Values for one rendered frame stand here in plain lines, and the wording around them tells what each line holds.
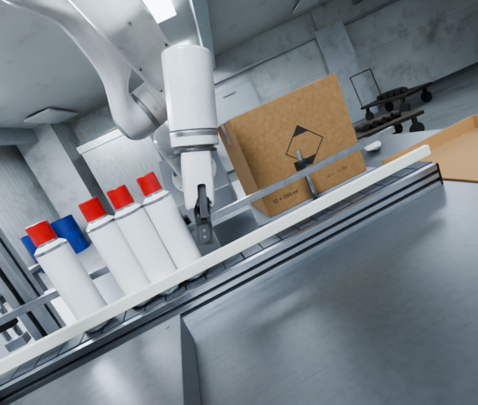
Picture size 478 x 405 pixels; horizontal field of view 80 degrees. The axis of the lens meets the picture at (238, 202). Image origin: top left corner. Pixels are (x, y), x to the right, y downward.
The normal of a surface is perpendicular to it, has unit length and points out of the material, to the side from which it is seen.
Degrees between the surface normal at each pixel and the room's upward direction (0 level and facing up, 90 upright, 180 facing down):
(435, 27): 90
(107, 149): 90
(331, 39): 79
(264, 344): 0
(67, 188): 90
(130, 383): 0
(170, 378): 0
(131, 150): 90
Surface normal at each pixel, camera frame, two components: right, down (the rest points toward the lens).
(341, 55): -0.03, 0.05
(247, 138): 0.20, 0.16
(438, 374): -0.40, -0.89
